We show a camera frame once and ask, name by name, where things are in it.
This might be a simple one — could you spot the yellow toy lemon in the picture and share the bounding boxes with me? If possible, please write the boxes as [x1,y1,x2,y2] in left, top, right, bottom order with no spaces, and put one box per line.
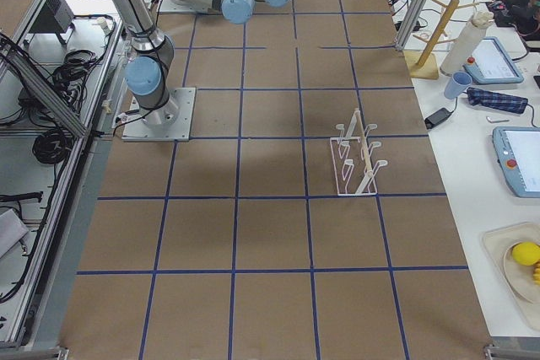
[511,241,540,266]

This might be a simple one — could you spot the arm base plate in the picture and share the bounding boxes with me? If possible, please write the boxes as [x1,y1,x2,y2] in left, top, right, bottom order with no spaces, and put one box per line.
[121,88,196,142]

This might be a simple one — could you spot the black power adapter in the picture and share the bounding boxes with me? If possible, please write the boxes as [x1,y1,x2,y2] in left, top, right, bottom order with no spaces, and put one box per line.
[424,108,453,130]

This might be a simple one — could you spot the wooden mug tree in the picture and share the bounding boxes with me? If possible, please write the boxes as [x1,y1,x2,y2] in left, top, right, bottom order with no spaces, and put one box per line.
[403,0,478,80]

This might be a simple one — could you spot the folded plaid umbrella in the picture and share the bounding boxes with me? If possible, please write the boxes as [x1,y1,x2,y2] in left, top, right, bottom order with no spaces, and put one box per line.
[466,87,528,115]

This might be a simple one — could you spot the white paper roll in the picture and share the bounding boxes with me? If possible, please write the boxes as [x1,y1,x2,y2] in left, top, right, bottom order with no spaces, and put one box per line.
[440,11,494,76]

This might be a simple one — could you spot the teach pendant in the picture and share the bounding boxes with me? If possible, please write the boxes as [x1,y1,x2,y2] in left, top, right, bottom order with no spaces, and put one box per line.
[492,126,539,198]
[463,36,524,85]

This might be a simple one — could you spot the grey electronics box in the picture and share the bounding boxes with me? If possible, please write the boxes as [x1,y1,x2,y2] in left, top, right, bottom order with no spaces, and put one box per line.
[30,0,74,35]

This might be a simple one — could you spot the beige tray with plate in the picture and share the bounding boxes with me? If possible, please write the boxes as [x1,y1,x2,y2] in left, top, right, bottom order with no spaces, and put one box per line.
[483,223,539,331]

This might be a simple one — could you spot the upper teach pendant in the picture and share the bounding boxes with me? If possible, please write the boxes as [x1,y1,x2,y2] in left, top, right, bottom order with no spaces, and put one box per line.
[463,36,524,85]

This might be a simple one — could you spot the blue cup on desk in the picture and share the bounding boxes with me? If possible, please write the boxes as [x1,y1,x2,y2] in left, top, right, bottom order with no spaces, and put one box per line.
[444,71,473,99]

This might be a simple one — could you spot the lower teach pendant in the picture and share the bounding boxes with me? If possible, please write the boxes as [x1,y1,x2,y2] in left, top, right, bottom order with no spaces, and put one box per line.
[492,126,539,198]

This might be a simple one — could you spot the coiled black cables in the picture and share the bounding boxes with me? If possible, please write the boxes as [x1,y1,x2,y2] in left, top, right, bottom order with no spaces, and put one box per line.
[32,127,71,166]

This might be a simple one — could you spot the white wire cup rack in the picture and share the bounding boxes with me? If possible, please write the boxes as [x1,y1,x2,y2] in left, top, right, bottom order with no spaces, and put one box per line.
[329,109,388,196]

